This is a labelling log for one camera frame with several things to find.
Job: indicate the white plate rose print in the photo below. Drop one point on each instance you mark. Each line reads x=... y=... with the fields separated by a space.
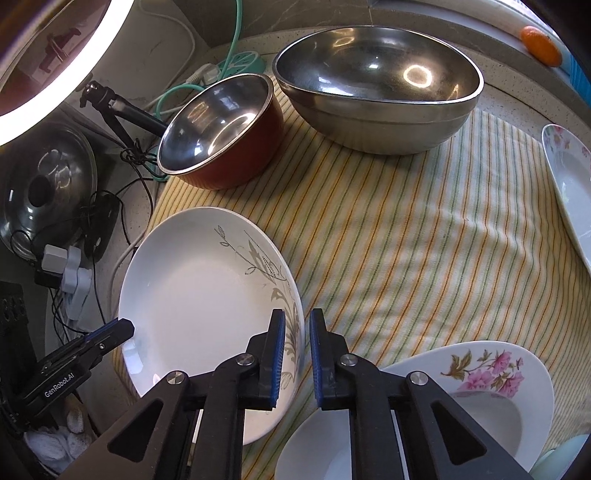
x=572 y=184

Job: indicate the white plate grey leaf print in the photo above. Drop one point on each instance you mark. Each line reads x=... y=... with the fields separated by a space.
x=194 y=295

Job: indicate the orange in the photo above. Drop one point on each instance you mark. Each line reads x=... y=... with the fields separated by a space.
x=541 y=46

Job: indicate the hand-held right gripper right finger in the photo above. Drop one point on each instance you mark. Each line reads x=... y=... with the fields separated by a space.
x=316 y=360

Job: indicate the white plate pink blossom print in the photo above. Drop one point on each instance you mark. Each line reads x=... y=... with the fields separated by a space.
x=485 y=369

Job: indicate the black tripod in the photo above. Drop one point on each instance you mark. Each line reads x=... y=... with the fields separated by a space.
x=138 y=119

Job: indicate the teal power strip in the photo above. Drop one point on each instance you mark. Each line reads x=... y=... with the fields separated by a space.
x=244 y=64

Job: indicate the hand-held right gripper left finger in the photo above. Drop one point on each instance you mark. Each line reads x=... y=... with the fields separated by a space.
x=277 y=360

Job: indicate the black round device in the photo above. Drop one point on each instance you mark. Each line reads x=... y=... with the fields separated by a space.
x=104 y=226

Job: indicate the white charger adapter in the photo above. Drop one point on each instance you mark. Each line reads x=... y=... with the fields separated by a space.
x=69 y=272

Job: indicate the light green bowl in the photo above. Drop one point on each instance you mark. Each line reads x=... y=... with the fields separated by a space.
x=563 y=461

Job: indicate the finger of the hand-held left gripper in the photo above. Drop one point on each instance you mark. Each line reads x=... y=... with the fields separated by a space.
x=113 y=328

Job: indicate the striped yellow cloth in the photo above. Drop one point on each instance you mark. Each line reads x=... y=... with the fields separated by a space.
x=392 y=230

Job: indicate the white power plug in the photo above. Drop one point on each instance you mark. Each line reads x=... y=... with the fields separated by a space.
x=203 y=74

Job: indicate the large steel bowl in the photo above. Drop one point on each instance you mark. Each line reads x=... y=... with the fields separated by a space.
x=369 y=69

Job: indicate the person's left hand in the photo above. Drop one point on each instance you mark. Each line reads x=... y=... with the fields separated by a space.
x=51 y=445

